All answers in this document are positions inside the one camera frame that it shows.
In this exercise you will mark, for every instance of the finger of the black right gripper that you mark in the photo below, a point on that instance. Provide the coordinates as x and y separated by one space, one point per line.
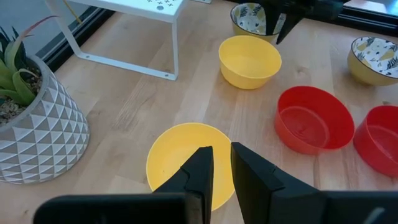
289 25
272 21

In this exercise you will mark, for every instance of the green succulent plant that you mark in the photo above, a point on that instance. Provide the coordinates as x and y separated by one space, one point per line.
18 84

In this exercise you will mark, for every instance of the patterned white bowl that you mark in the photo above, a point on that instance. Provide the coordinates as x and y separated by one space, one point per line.
248 18

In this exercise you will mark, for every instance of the grey triangle-pattern plant pot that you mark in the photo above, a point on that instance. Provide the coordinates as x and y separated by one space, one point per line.
46 140

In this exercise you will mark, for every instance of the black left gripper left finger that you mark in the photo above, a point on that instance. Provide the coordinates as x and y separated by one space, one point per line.
192 186

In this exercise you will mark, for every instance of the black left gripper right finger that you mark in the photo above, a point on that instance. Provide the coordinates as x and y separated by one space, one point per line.
258 193

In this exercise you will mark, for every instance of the red plastic bowl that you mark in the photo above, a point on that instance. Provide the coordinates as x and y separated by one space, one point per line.
379 143
311 124

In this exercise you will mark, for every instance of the white perforated metal shelf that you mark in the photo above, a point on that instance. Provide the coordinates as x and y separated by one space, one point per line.
161 9

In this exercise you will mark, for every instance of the yellow patterned ceramic bowl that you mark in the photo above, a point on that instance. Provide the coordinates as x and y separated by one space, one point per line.
373 56

